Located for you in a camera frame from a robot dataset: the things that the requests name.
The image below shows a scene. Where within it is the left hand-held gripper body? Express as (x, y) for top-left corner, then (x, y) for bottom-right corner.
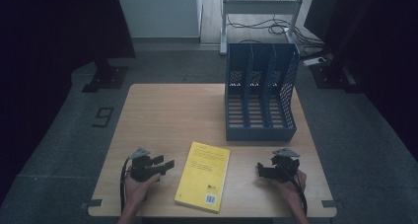
(129, 147), (162, 183)

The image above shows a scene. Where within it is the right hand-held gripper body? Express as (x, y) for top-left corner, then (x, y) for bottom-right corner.
(269, 147), (301, 183)

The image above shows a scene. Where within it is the blue file rack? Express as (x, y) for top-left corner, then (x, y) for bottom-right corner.
(224, 41), (301, 143)

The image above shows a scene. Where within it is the yellow paperback book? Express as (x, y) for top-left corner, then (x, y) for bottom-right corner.
(174, 140), (232, 214)

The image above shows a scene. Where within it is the person's left hand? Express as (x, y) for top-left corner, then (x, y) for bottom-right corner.
(123, 172), (163, 205)

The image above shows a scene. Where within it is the person's right hand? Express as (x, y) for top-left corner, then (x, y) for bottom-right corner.
(275, 169), (309, 203)

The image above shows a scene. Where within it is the black metal stand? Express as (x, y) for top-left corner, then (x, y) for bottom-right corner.
(81, 57), (130, 94)
(309, 44), (363, 94)

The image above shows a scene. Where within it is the white power strip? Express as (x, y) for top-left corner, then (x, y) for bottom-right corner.
(303, 56), (327, 68)

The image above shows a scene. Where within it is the dark curtain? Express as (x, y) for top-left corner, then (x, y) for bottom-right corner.
(304, 0), (418, 153)
(0, 0), (136, 205)

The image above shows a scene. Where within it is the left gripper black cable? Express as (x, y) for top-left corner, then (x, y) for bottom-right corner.
(119, 156), (133, 215)

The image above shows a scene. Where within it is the tangle of floor cables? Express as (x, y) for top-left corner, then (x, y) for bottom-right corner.
(226, 0), (327, 51)

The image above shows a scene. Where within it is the white metal desk frame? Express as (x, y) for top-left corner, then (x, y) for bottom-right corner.
(219, 0), (309, 56)

